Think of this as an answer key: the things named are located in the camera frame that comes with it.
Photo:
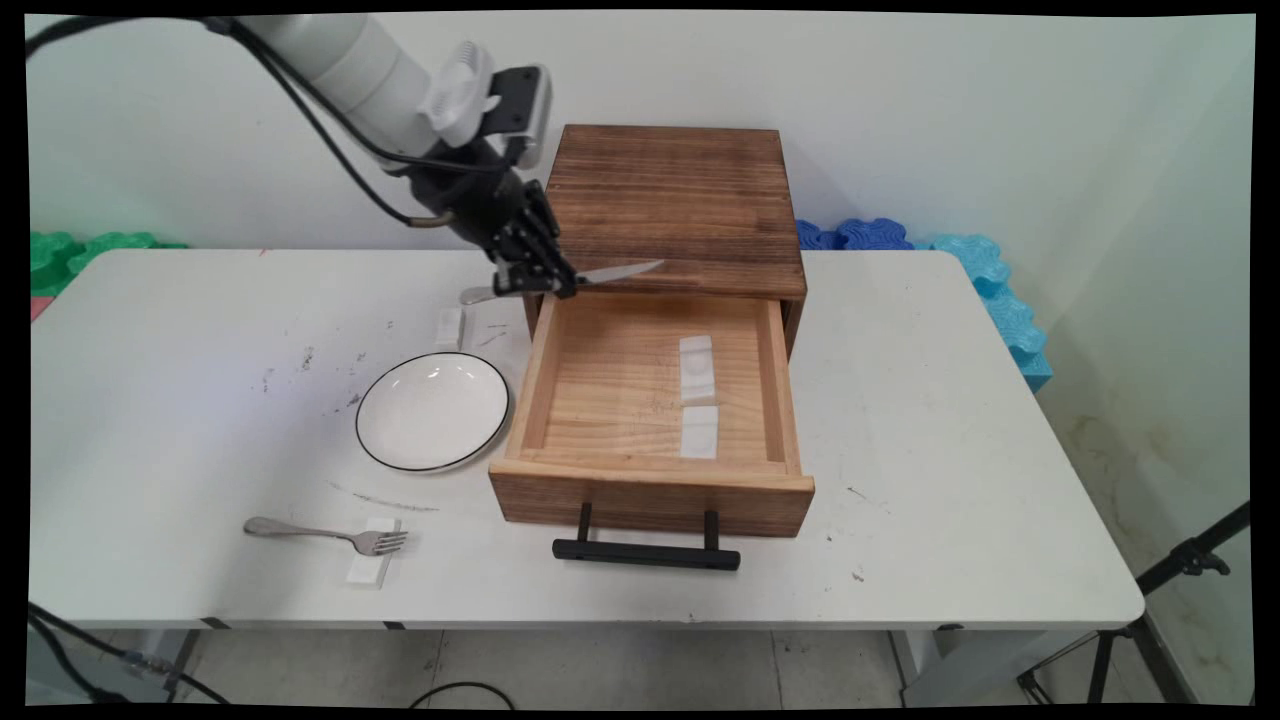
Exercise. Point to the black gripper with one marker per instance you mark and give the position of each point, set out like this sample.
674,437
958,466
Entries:
470,195

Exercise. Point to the silver serrated table knife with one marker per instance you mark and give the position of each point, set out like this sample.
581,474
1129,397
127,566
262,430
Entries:
620,272

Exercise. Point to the white ceramic cutlery rest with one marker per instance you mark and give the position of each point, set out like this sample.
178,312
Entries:
449,330
700,433
366,570
698,370

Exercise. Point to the dark wooden drawer cabinet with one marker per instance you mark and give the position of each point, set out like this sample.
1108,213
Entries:
680,200

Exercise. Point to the light wooden drawer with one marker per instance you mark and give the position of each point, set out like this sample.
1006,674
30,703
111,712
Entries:
610,400

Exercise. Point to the white plate with black rim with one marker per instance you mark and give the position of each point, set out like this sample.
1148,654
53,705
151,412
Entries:
432,412

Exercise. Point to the dark blue foam mat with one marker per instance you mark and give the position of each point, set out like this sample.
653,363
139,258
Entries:
870,235

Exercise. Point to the silver metal fork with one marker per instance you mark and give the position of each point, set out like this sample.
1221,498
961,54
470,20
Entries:
300,530

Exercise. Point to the green foam mat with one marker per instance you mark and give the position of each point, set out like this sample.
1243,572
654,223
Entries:
60,260

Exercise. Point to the light blue foam mat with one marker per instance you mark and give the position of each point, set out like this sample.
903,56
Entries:
1010,310

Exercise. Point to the pink foam mat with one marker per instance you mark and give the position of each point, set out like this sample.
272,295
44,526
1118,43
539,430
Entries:
38,308

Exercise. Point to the white table leg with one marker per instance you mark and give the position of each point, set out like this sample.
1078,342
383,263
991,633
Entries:
160,645
930,665

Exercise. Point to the black tripod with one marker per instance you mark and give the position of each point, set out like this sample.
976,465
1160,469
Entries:
1190,560

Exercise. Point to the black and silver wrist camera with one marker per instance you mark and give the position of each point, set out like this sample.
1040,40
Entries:
520,105

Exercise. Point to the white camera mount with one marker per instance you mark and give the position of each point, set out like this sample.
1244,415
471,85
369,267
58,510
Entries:
460,95

